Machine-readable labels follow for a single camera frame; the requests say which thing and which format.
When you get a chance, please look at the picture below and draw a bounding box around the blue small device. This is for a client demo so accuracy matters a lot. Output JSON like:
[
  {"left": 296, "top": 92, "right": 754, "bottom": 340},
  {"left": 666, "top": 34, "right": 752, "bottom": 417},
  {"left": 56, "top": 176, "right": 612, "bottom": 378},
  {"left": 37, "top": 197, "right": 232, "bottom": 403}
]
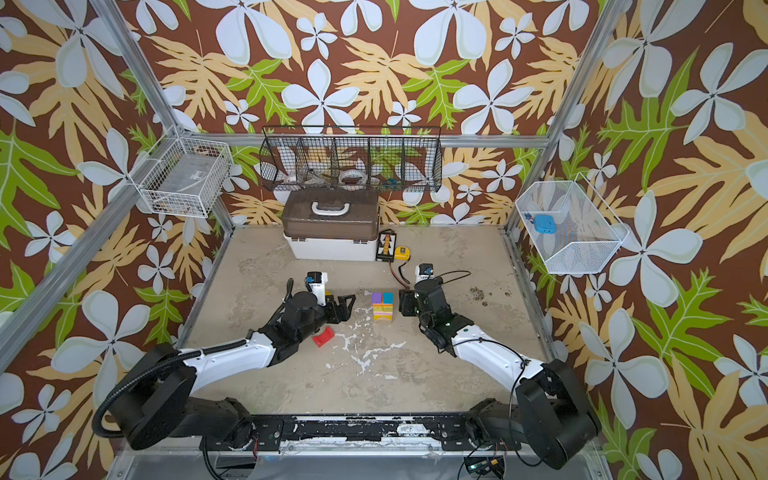
[{"left": 533, "top": 214, "right": 557, "bottom": 235}]

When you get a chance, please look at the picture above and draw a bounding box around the yellow tape measure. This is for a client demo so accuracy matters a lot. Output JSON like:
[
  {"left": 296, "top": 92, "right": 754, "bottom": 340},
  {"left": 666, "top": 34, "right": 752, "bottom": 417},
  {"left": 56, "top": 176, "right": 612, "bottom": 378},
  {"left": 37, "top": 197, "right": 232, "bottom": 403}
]
[{"left": 394, "top": 246, "right": 411, "bottom": 262}]

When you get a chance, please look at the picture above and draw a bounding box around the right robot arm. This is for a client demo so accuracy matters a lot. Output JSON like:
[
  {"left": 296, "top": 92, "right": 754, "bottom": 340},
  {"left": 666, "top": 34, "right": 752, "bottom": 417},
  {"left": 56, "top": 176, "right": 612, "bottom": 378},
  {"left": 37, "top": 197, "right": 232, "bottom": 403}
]
[{"left": 399, "top": 277, "right": 602, "bottom": 469}]

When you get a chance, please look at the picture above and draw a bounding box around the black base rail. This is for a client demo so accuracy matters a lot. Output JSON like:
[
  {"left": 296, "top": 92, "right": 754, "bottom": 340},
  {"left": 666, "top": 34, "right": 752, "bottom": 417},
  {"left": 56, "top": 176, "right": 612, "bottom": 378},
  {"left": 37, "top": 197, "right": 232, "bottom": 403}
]
[{"left": 248, "top": 413, "right": 481, "bottom": 452}]

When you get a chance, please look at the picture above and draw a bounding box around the red arch wood block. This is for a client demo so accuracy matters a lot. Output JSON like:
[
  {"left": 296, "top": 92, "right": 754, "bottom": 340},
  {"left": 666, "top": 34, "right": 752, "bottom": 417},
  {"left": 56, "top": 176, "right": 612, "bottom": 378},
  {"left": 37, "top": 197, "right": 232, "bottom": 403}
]
[{"left": 312, "top": 327, "right": 335, "bottom": 348}]

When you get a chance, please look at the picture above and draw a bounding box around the white wire basket left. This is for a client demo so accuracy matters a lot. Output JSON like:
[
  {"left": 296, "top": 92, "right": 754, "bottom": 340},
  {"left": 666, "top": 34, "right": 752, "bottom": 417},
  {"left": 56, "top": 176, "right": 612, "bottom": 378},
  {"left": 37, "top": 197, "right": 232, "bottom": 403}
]
[{"left": 134, "top": 135, "right": 233, "bottom": 218}]

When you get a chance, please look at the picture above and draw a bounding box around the white wire basket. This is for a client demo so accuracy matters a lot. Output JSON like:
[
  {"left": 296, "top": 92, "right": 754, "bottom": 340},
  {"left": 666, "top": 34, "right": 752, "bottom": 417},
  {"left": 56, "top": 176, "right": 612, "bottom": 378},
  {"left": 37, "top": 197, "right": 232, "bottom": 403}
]
[
  {"left": 515, "top": 178, "right": 630, "bottom": 276},
  {"left": 134, "top": 135, "right": 233, "bottom": 218}
]

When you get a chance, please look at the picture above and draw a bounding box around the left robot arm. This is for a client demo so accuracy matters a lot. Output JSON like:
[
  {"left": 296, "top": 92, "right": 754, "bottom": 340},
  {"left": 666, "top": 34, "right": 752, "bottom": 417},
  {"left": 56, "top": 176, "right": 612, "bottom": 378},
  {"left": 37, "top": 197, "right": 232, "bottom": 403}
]
[{"left": 91, "top": 291, "right": 356, "bottom": 450}]

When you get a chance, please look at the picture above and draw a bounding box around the black wire wall basket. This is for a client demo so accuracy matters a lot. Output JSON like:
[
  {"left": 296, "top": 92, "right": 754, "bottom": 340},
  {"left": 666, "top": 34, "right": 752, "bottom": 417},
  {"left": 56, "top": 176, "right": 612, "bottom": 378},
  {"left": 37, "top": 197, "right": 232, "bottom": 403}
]
[{"left": 256, "top": 126, "right": 444, "bottom": 192}]

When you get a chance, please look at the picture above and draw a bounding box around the white wire basket right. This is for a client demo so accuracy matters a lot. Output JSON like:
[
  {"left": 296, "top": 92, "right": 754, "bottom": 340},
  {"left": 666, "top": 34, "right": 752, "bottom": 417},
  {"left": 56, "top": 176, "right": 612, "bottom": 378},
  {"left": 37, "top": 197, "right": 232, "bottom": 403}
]
[{"left": 515, "top": 178, "right": 630, "bottom": 276}]

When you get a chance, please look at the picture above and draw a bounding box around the white storage box brown lid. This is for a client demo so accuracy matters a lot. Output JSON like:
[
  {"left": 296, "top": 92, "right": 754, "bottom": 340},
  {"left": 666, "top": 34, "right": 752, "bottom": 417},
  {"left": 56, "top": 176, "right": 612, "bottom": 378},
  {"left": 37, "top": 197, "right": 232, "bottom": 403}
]
[{"left": 282, "top": 188, "right": 379, "bottom": 262}]

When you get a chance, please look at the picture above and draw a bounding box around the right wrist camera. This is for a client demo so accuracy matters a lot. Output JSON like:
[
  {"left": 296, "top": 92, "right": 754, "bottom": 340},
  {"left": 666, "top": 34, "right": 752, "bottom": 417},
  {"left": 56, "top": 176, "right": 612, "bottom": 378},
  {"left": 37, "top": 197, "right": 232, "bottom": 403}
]
[{"left": 415, "top": 263, "right": 434, "bottom": 284}]

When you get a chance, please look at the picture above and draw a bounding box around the aluminium frame post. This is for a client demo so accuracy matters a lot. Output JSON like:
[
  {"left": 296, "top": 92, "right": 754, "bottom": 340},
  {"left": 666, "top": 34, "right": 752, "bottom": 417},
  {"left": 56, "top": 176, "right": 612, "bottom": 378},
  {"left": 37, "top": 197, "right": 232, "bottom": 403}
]
[{"left": 505, "top": 0, "right": 631, "bottom": 232}]

